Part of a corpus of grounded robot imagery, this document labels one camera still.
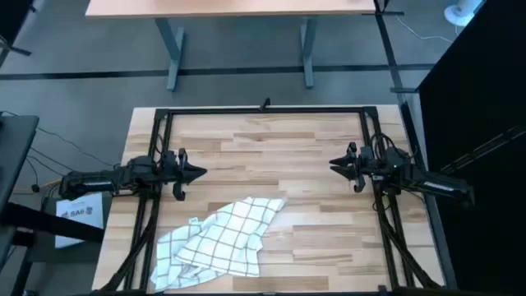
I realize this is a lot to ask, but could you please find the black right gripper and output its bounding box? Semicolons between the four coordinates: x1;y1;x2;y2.
329;141;377;194

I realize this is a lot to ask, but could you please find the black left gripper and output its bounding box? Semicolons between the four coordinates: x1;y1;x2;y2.
158;147;208;202

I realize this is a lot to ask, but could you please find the white checked towel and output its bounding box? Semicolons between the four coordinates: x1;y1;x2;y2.
150;196;288;294

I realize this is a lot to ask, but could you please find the white paper sign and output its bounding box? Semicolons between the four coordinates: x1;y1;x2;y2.
54;192;104;250

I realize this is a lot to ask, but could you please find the grey desk leg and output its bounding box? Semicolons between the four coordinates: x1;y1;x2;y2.
299;16;319;90
155;17;186;92

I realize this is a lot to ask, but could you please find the dark grey box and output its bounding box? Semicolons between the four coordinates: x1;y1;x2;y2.
27;192;113;264

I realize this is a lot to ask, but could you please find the black side panel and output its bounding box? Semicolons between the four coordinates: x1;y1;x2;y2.
417;0;526;296

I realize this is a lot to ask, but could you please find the black beam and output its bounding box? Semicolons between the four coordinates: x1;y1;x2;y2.
0;201;106;244

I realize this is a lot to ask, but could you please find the light wooden desk top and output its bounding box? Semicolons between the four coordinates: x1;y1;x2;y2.
85;0;377;20

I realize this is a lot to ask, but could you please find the dark grey side desk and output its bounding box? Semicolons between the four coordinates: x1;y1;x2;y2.
0;114;40;215

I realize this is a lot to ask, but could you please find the white fan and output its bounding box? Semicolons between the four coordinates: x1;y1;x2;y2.
443;0;484;28

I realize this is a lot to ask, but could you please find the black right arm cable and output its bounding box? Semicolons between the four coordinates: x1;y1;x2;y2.
370;132;398;160

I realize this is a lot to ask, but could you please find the black metal table frame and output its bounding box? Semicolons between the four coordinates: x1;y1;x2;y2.
92;97;445;296

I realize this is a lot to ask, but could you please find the black rig post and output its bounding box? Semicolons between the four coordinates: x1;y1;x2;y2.
361;0;459;291

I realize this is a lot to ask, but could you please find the black floor cable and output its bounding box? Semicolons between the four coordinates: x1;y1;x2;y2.
0;109;118;194

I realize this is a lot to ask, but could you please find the black slanted rail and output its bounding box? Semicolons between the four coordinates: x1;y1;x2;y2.
440;124;526;176

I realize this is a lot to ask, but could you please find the white floor cable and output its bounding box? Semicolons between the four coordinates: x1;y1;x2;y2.
395;15;455;44

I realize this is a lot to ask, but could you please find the yellow floor cable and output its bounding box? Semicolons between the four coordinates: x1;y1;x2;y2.
12;178;63;195

